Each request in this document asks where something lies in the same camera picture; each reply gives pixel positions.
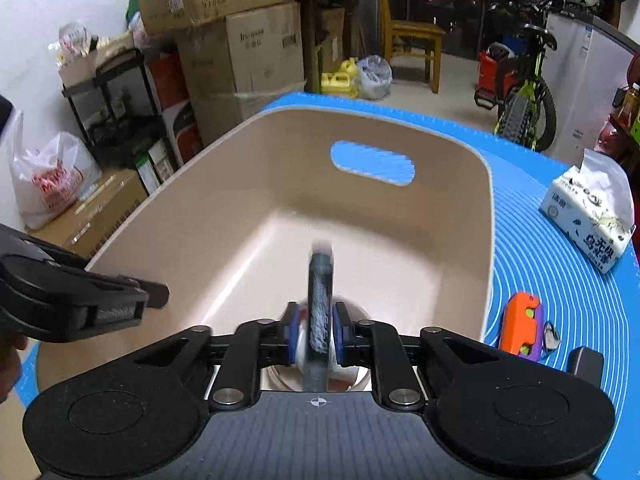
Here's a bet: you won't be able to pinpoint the flat brown cardboard box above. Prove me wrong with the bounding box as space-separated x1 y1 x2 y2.
25 169 148 261

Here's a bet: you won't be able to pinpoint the clear plastic bag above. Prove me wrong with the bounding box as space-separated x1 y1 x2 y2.
356 55 394 101

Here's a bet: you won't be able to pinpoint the large brown cardboard box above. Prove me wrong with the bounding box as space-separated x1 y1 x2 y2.
175 2 307 101

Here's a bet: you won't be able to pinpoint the black metal rack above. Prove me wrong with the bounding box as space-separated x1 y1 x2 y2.
62 49 168 168

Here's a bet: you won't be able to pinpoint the white tape roll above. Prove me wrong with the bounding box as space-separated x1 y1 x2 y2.
265 305 373 393

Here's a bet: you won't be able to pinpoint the dark wooden stand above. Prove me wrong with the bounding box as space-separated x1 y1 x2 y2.
295 0 366 93

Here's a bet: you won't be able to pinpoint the person's left hand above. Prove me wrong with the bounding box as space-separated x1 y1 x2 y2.
0 332 27 403

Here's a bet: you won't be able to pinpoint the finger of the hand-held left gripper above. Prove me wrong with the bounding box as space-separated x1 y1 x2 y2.
50 271 171 310

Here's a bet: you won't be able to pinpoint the cardboard box of clutter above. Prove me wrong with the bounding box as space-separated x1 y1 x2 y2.
50 22 136 86

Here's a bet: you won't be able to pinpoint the white tissue pack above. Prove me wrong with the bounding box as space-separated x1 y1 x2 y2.
539 149 637 275

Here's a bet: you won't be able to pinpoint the white fridge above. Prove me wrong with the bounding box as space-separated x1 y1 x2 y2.
542 12 640 163

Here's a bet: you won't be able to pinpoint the wooden chair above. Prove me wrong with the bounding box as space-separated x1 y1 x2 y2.
375 0 447 95

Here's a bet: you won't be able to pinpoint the blue silicone mat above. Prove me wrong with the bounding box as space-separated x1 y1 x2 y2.
15 91 640 476

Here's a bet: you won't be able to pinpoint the orange purple plastic toy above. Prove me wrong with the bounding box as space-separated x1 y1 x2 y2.
498 291 546 361

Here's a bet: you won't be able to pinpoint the red appliance box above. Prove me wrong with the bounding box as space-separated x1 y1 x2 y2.
149 52 205 163

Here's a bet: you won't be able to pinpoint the beige plastic storage bin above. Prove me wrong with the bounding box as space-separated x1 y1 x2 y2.
37 106 496 396

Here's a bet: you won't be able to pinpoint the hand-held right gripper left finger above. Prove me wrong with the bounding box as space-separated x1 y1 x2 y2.
102 302 303 409

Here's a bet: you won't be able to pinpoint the orange drink bottle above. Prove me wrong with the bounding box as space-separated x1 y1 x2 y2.
617 84 640 121

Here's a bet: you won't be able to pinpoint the green black bicycle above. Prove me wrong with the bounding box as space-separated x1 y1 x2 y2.
462 0 558 153

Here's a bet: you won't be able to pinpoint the taped brown cardboard box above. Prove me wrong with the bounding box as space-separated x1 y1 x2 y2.
200 80 307 147

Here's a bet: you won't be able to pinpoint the black remote control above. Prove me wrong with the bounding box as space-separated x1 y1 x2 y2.
567 346 605 390

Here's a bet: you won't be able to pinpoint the white red-printed plastic bag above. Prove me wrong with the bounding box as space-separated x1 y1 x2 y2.
9 110 103 231

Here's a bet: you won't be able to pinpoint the yellow plastic toys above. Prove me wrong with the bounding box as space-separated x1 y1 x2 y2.
320 57 362 100

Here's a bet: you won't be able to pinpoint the red plastic stool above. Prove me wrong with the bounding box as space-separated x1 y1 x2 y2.
477 50 518 97

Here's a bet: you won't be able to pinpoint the black marker pen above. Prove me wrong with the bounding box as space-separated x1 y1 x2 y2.
301 240 335 392

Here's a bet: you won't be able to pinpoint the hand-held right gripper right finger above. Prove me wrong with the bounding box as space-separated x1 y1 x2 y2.
332 302 540 409

